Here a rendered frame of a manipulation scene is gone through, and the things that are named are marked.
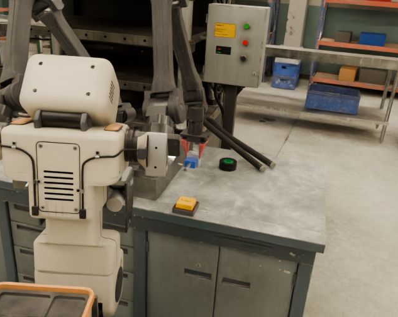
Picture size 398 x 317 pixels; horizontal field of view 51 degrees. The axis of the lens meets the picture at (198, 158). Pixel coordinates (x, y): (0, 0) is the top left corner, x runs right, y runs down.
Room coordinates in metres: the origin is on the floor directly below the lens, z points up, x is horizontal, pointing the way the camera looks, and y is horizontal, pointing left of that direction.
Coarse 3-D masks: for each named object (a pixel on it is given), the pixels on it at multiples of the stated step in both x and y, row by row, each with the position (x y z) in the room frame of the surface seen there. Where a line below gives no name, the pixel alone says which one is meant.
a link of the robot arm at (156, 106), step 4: (152, 100) 1.10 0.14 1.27; (156, 100) 1.10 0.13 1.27; (160, 100) 1.09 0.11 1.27; (164, 100) 1.09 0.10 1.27; (152, 104) 1.08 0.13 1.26; (156, 104) 1.08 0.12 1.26; (160, 104) 1.08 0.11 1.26; (164, 104) 1.08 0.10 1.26; (148, 108) 1.06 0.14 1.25; (152, 108) 1.06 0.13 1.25; (156, 108) 1.06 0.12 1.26; (160, 108) 1.06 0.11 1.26; (164, 108) 1.05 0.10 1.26; (148, 112) 1.05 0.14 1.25; (152, 112) 1.05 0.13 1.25; (156, 112) 1.05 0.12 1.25; (160, 112) 1.05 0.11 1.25; (164, 112) 1.04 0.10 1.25; (148, 116) 1.05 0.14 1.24
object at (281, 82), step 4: (272, 76) 6.96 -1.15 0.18; (276, 76) 6.92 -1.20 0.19; (280, 76) 6.89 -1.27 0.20; (284, 76) 6.88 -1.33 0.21; (288, 76) 6.85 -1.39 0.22; (272, 80) 6.94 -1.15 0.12; (276, 80) 6.92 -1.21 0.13; (280, 80) 7.47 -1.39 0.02; (284, 80) 6.87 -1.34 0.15; (288, 80) 6.86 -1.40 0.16; (292, 80) 6.83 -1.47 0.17; (296, 80) 6.88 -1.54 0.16; (272, 84) 6.92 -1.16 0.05; (276, 84) 6.92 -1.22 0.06; (280, 84) 6.89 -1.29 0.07; (284, 84) 6.88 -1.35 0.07; (288, 84) 6.86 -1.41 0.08; (292, 84) 6.84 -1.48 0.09; (296, 84) 7.15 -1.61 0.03; (280, 88) 6.90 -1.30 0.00; (284, 88) 6.87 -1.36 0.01; (288, 88) 6.86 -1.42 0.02; (292, 88) 6.83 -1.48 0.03
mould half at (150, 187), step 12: (180, 144) 1.66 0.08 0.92; (192, 144) 1.85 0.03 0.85; (180, 156) 1.67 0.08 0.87; (132, 168) 1.46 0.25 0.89; (168, 168) 1.50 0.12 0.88; (180, 168) 1.67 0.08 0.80; (144, 180) 1.38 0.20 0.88; (156, 180) 1.37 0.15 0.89; (168, 180) 1.51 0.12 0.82; (144, 192) 1.38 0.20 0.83; (156, 192) 1.37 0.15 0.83
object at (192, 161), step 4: (188, 152) 1.49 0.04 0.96; (192, 152) 1.49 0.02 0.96; (196, 152) 1.50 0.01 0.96; (188, 156) 1.48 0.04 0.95; (192, 156) 1.47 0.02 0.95; (196, 156) 1.47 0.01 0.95; (184, 160) 1.44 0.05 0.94; (188, 160) 1.44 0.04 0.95; (192, 160) 1.44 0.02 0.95; (196, 160) 1.45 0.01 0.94; (200, 160) 1.49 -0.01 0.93; (184, 164) 1.44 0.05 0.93; (188, 164) 1.42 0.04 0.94; (192, 164) 1.43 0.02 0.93; (196, 164) 1.45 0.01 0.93; (200, 164) 1.49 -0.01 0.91; (184, 168) 1.38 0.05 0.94; (188, 168) 1.40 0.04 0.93; (192, 168) 1.43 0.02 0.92
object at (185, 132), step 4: (188, 120) 1.48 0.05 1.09; (188, 124) 1.47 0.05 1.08; (192, 124) 1.46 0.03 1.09; (196, 124) 1.46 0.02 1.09; (200, 124) 1.46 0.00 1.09; (188, 128) 1.47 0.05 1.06; (192, 128) 1.46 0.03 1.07; (196, 128) 1.45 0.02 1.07; (200, 128) 1.46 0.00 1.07; (184, 132) 1.48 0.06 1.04; (188, 132) 1.47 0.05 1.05; (192, 132) 1.46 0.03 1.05; (196, 132) 1.45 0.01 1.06; (200, 132) 1.46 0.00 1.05; (204, 132) 1.50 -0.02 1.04; (180, 136) 1.46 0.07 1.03; (184, 136) 1.46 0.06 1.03; (192, 136) 1.45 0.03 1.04; (196, 136) 1.45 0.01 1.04; (200, 136) 1.44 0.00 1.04; (204, 136) 1.45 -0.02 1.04; (208, 136) 1.48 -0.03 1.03; (204, 140) 1.44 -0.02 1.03
